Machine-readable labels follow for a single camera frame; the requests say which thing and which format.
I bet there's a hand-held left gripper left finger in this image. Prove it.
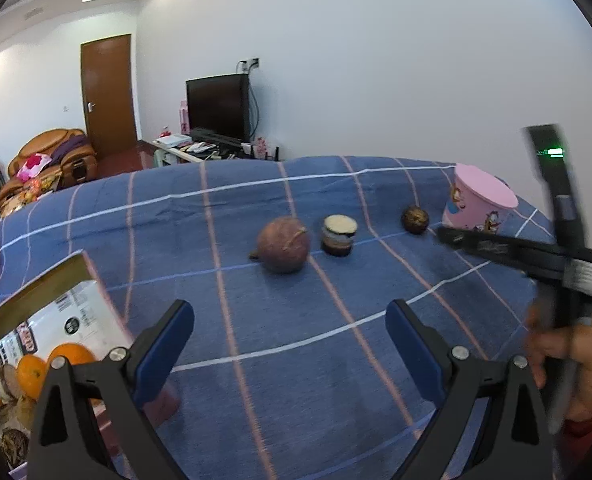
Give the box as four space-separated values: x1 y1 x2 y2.
26 300 195 480

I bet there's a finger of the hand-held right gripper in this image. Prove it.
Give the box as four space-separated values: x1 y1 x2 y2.
433 225 571 281

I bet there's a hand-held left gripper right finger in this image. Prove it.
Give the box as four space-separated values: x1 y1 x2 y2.
386 299 556 480

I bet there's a large orange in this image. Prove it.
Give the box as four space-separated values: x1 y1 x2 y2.
16 355 48 400
47 342 97 367

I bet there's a pink printed box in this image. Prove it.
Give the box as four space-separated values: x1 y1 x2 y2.
0 251 179 476

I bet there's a dark wrinkled passion fruit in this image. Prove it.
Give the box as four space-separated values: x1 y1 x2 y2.
0 427 30 465

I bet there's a pink cartoon cup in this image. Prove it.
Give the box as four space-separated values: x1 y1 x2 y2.
442 162 519 235

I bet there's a small dark brown fruit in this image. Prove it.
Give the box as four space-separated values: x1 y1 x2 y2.
401 206 431 235

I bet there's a small dark jar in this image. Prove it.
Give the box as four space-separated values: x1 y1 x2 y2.
321 214 358 257

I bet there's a blue plaid blanket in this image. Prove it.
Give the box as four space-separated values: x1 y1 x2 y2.
0 155 556 480

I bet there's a round purple turnip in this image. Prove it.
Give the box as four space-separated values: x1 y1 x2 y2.
249 216 311 275

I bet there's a white-faced cut yam piece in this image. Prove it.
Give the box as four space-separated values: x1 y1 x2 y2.
0 364 20 404

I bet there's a low television stand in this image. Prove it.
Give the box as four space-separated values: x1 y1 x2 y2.
151 137 281 166

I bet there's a brown leather sofa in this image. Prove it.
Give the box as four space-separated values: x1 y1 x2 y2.
0 129 98 233

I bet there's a pink red cloth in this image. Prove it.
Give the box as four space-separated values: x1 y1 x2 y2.
17 154 52 181

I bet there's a purple cloth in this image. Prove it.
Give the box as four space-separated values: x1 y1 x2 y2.
51 134 87 161

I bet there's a black television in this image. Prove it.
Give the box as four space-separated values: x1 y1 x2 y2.
186 74 251 143

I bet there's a brown wooden door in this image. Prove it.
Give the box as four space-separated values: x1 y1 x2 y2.
80 34 139 161

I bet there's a black power cable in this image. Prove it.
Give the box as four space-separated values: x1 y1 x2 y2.
246 65 263 143

